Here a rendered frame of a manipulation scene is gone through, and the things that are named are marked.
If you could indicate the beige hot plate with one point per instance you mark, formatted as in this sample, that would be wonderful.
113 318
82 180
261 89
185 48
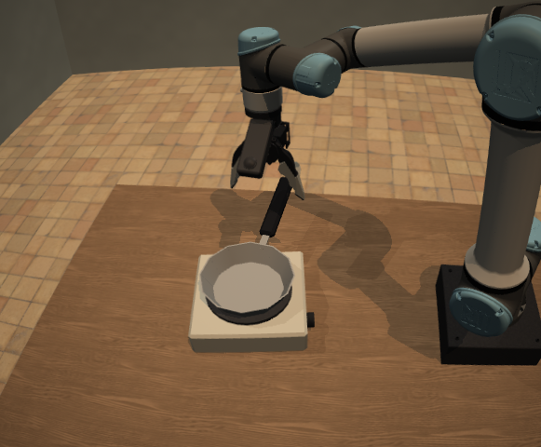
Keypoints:
282 328

